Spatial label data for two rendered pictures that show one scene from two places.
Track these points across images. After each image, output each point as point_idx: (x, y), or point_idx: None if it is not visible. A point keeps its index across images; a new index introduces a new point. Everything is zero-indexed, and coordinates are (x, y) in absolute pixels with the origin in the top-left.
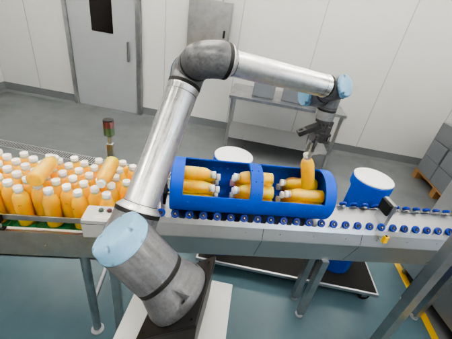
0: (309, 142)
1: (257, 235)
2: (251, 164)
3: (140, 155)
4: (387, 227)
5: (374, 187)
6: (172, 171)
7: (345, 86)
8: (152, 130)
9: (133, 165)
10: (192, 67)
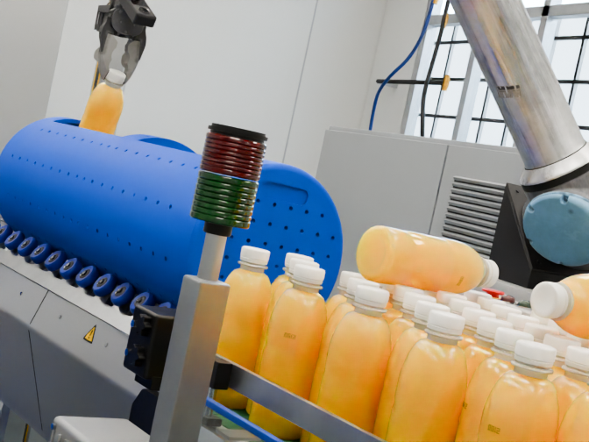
0: (117, 44)
1: None
2: (152, 137)
3: (548, 66)
4: (1, 226)
5: None
6: (323, 187)
7: None
8: (528, 16)
9: (303, 260)
10: None
